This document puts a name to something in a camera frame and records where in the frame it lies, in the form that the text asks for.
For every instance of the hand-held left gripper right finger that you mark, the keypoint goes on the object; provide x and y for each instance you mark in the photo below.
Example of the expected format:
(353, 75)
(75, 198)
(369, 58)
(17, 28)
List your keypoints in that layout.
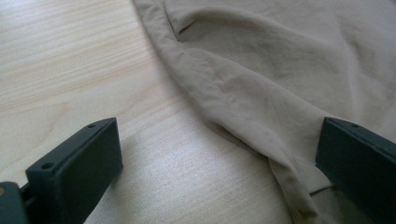
(361, 168)

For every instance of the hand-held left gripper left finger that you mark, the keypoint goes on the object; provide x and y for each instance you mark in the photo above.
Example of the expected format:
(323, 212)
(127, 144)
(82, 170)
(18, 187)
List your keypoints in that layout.
(77, 174)

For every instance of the beige shorts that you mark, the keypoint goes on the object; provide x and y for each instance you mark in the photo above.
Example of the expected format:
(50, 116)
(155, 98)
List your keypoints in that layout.
(264, 77)

